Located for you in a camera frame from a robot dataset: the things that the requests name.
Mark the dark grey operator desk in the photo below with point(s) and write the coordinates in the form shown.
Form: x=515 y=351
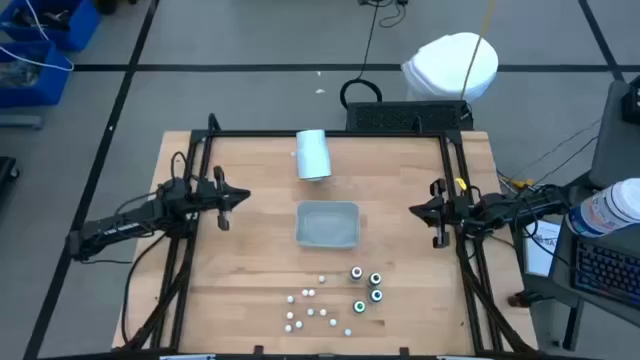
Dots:
x=562 y=270

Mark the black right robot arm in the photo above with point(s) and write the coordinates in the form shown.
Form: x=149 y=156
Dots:
x=525 y=205

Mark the black aluminium rig frame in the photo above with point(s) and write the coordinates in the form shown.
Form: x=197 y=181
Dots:
x=325 y=133

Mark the white label strip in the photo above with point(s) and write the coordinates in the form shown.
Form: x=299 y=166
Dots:
x=457 y=358
x=187 y=357

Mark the white wipes canister blue label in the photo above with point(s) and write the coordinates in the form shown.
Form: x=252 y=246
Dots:
x=605 y=207

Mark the large purple-capped coloring bottle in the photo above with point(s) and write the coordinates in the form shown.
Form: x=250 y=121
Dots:
x=356 y=273

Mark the black backlit keyboard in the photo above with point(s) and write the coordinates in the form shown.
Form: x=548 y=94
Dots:
x=610 y=270

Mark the grey cart top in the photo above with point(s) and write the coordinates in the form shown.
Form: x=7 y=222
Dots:
x=615 y=140

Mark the dark desk caster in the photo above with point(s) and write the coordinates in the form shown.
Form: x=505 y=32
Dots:
x=522 y=299

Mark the black electronic device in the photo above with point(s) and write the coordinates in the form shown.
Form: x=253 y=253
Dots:
x=632 y=100

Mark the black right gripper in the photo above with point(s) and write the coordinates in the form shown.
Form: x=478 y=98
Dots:
x=455 y=210

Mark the large green-capped coloring bottle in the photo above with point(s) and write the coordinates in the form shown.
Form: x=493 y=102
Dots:
x=358 y=306

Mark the black perforated computer case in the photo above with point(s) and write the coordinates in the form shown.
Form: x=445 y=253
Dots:
x=400 y=117

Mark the white printed paper sheet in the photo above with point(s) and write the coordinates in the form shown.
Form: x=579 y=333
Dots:
x=542 y=250

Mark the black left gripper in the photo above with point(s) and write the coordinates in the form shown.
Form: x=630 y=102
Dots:
x=207 y=195

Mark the large black-capped coloring bottle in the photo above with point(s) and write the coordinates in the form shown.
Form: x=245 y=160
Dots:
x=374 y=279

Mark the blue plastic storage bin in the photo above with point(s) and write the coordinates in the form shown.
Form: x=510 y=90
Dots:
x=45 y=90
x=85 y=25

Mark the black frame clamp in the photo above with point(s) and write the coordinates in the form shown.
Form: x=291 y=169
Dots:
x=258 y=350
x=404 y=351

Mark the white bagged trash bin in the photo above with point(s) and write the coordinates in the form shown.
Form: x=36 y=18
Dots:
x=440 y=65

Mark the grey metal bar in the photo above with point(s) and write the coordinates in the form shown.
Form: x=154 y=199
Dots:
x=20 y=122

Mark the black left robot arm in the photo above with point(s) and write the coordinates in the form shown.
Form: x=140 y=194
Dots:
x=125 y=225

